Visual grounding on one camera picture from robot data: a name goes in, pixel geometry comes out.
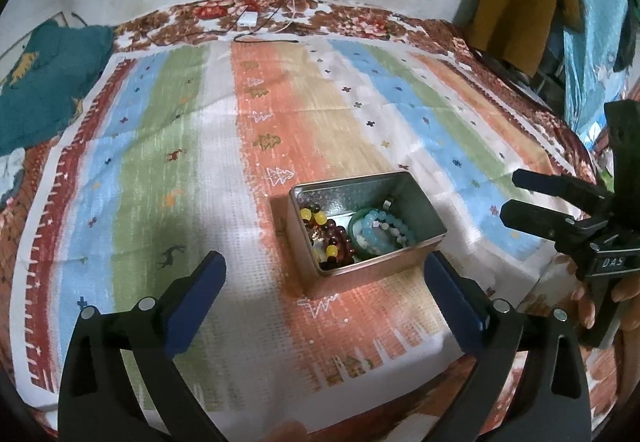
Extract person's right hand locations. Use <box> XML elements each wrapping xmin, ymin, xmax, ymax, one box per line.
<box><xmin>572</xmin><ymin>279</ymin><xmax>640</xmax><ymax>423</ymax></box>

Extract metal tin box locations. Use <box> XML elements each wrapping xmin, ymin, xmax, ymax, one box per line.
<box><xmin>286</xmin><ymin>170</ymin><xmax>447</xmax><ymax>300</ymax></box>

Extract yellow and red bead bracelet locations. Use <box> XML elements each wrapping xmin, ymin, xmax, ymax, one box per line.
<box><xmin>299</xmin><ymin>204</ymin><xmax>341</xmax><ymax>270</ymax></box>

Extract light blue printed cloth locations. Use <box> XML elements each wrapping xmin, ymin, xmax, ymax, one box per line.
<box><xmin>562</xmin><ymin>0</ymin><xmax>633</xmax><ymax>135</ymax></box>

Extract teal cloth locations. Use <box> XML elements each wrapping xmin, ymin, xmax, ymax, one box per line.
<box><xmin>0</xmin><ymin>19</ymin><xmax>116</xmax><ymax>158</ymax></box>

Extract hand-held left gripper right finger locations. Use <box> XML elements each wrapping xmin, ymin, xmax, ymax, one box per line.
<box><xmin>424</xmin><ymin>250</ymin><xmax>593</xmax><ymax>442</ymax></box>

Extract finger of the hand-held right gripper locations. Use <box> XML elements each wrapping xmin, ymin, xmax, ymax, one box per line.
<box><xmin>500</xmin><ymin>200</ymin><xmax>601</xmax><ymax>243</ymax></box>
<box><xmin>511</xmin><ymin>169</ymin><xmax>613</xmax><ymax>218</ymax></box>

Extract striped patterned mat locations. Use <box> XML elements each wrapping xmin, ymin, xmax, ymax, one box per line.
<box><xmin>12</xmin><ymin>37</ymin><xmax>596</xmax><ymax>433</ymax></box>

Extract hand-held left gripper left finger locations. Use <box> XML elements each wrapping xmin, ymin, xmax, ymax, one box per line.
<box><xmin>57</xmin><ymin>250</ymin><xmax>227</xmax><ymax>442</ymax></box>

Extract white cable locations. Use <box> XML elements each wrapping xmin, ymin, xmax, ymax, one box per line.
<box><xmin>255</xmin><ymin>0</ymin><xmax>326</xmax><ymax>34</ymax></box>

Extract light blue bead bracelets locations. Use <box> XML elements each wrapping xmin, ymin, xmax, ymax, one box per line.
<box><xmin>347</xmin><ymin>208</ymin><xmax>401</xmax><ymax>257</ymax></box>

